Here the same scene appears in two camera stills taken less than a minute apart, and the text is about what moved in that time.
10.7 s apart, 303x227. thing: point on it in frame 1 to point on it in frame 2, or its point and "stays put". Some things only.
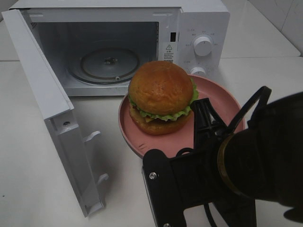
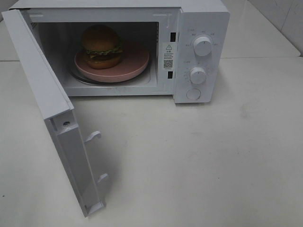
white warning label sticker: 168,51 stays put
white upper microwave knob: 202,46 stays put
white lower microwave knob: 198,70 stays put
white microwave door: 70,139 stays put
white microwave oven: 95,46 stays put
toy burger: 160,94 to 102,47
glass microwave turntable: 104,65 to 76,75
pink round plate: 222,100 to 134,61
